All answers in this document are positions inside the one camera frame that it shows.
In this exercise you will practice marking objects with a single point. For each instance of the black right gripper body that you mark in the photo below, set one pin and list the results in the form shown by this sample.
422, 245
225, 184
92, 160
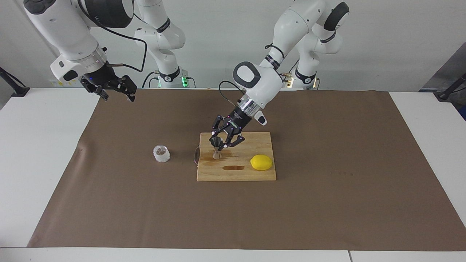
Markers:
100, 74

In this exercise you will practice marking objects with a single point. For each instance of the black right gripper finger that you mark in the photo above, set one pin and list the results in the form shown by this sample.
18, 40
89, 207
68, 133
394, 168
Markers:
127, 85
103, 92

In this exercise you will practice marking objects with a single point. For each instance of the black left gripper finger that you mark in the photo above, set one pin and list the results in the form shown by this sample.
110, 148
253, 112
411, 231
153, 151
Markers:
235, 140
217, 127

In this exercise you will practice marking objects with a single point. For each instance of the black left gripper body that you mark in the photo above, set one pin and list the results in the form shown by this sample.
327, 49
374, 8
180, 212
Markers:
239, 119

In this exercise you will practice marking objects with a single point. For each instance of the steel double jigger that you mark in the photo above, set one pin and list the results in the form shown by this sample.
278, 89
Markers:
217, 154

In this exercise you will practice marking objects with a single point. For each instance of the clear textured glass cup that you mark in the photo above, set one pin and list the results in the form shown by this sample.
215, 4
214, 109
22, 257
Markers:
161, 154

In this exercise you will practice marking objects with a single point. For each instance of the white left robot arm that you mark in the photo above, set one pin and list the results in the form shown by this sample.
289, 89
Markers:
291, 25

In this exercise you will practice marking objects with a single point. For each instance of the yellow lemon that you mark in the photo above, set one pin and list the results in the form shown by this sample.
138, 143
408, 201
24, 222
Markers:
261, 162

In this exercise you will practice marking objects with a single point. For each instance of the wooden cutting board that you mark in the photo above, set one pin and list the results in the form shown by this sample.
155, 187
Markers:
247, 174

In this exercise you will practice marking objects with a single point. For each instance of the black clamp stand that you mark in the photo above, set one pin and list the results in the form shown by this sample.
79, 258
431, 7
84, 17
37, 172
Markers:
20, 91
445, 95

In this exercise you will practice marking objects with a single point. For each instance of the brown paper table mat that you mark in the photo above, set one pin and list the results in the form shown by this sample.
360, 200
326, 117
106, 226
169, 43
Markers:
145, 211

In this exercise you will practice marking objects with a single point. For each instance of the dark grey panel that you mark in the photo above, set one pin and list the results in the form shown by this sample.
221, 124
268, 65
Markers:
442, 74

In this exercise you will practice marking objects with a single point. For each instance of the blue plastic object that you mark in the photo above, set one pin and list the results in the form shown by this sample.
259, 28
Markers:
463, 113

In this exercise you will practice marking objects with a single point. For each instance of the white wall socket box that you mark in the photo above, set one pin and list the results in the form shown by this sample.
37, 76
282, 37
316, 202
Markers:
54, 83

